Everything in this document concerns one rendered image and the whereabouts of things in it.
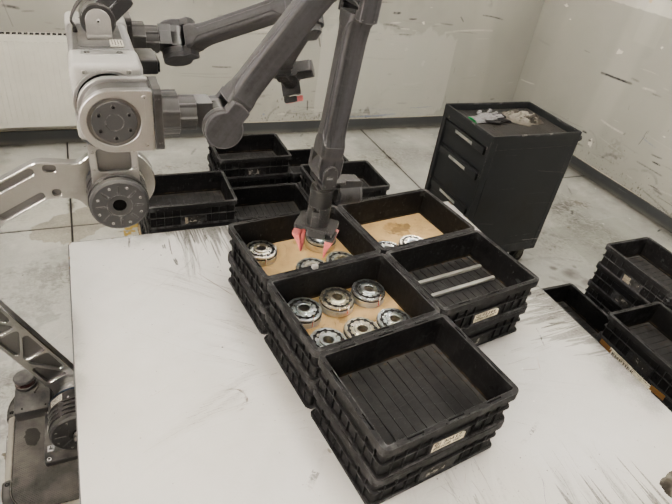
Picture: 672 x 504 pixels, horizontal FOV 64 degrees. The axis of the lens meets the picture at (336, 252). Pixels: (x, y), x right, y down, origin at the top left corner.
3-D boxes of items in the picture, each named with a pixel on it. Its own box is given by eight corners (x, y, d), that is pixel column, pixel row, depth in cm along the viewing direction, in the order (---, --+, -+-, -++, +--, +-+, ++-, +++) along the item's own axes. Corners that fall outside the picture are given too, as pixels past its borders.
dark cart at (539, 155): (448, 278, 321) (493, 136, 269) (411, 236, 353) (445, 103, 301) (527, 264, 344) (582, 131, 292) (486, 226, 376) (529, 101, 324)
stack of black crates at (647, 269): (671, 356, 267) (720, 285, 241) (628, 369, 255) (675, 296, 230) (610, 304, 296) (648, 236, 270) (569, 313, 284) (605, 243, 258)
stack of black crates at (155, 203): (153, 289, 258) (146, 208, 232) (145, 253, 279) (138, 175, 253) (236, 277, 273) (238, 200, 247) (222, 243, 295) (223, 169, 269)
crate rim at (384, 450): (383, 460, 111) (385, 453, 110) (315, 360, 131) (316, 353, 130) (519, 397, 130) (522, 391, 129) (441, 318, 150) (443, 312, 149)
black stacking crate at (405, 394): (375, 485, 117) (385, 454, 110) (311, 387, 137) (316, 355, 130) (505, 422, 136) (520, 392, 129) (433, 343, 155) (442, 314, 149)
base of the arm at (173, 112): (150, 133, 111) (146, 74, 104) (190, 131, 114) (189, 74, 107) (156, 151, 105) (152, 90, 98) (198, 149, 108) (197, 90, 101)
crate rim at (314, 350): (314, 360, 131) (316, 353, 130) (264, 286, 151) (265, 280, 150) (441, 318, 150) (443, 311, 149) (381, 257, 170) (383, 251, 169)
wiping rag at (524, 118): (514, 128, 293) (516, 122, 291) (490, 112, 309) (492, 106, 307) (554, 126, 304) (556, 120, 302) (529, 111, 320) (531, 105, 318)
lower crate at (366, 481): (367, 513, 123) (376, 484, 116) (306, 414, 143) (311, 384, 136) (493, 449, 142) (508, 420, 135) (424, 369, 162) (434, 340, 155)
